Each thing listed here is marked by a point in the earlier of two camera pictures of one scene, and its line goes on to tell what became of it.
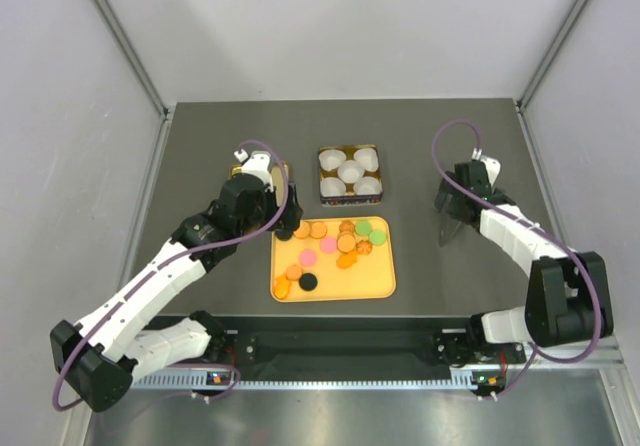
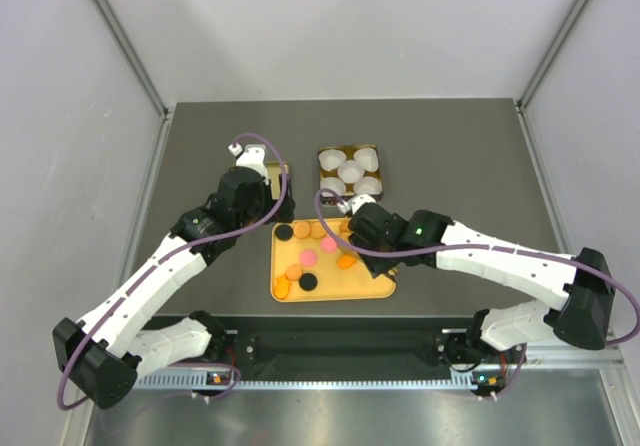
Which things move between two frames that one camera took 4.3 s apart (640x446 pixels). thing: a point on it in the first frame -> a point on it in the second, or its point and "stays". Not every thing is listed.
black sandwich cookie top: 283,234 stays
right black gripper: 441,198 -> 378,267
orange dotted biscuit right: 318,230 stays
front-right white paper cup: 368,186 stays
